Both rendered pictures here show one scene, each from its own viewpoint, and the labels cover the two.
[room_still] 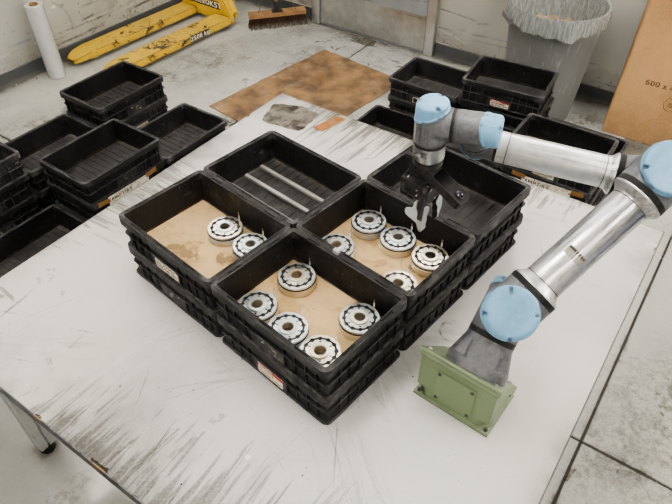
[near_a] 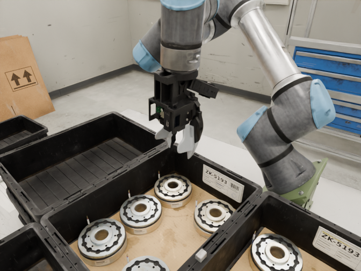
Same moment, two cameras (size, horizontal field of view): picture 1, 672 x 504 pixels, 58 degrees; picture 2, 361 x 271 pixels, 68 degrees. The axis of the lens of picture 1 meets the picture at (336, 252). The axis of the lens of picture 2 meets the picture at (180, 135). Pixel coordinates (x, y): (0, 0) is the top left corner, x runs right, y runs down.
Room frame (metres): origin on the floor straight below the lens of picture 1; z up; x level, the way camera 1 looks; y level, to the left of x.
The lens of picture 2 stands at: (1.19, 0.29, 1.36)
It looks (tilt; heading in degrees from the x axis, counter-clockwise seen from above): 32 degrees down; 271
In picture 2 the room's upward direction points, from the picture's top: straight up
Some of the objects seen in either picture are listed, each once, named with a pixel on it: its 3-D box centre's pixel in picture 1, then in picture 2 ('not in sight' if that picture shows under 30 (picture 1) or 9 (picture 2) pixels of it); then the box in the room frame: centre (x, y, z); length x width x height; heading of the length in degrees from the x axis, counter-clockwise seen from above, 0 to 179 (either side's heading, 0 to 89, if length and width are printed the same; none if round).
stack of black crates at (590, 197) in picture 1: (549, 184); (13, 166); (2.20, -0.95, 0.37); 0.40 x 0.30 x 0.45; 55
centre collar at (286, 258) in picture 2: (359, 317); (276, 252); (1.00, -0.06, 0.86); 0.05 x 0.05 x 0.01
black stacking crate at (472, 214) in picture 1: (445, 198); (89, 166); (1.46, -0.33, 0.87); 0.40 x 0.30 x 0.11; 48
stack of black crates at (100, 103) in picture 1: (123, 124); not in sight; (2.70, 1.08, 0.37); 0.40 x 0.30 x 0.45; 145
